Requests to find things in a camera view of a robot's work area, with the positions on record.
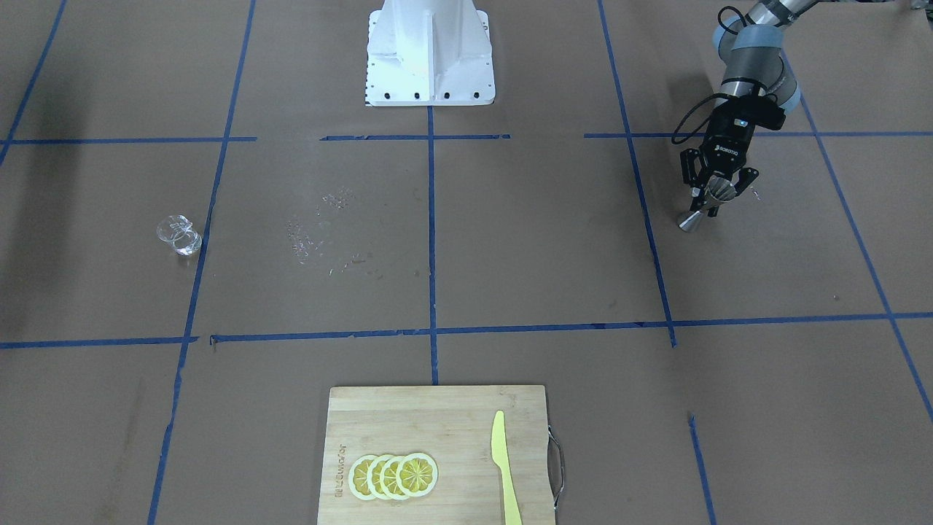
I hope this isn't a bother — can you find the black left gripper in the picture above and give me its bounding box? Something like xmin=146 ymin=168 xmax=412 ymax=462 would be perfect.
xmin=680 ymin=106 xmax=760 ymax=212

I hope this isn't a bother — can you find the steel jigger measuring cup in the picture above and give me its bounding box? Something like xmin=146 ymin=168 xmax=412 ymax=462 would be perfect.
xmin=679 ymin=176 xmax=738 ymax=233

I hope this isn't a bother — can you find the clear glass beaker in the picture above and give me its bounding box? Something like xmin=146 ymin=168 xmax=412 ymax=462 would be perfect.
xmin=155 ymin=215 xmax=203 ymax=257

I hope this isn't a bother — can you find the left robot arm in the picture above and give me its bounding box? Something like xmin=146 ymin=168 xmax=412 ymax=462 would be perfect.
xmin=681 ymin=1 xmax=817 ymax=218

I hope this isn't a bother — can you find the blue tape line crosswise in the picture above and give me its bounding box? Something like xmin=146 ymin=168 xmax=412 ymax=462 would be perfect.
xmin=1 ymin=311 xmax=932 ymax=350

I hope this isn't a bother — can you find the blue tape line lengthwise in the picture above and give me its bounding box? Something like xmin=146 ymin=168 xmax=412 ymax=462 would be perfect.
xmin=426 ymin=106 xmax=440 ymax=386

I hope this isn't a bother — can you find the yellow plastic knife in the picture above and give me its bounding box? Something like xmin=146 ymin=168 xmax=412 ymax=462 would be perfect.
xmin=491 ymin=410 xmax=523 ymax=524

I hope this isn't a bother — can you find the bamboo cutting board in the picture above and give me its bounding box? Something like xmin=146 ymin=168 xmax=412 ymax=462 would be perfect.
xmin=316 ymin=385 xmax=556 ymax=524

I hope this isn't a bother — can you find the lemon slice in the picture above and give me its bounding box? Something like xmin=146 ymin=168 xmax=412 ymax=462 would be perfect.
xmin=349 ymin=454 xmax=377 ymax=501
xmin=366 ymin=454 xmax=394 ymax=499
xmin=380 ymin=456 xmax=407 ymax=501
xmin=396 ymin=452 xmax=439 ymax=497

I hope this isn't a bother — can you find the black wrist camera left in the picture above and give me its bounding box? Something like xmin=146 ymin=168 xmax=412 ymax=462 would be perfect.
xmin=714 ymin=94 xmax=786 ymax=131

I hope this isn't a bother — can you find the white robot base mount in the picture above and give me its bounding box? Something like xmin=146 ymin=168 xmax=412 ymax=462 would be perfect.
xmin=364 ymin=1 xmax=496 ymax=107

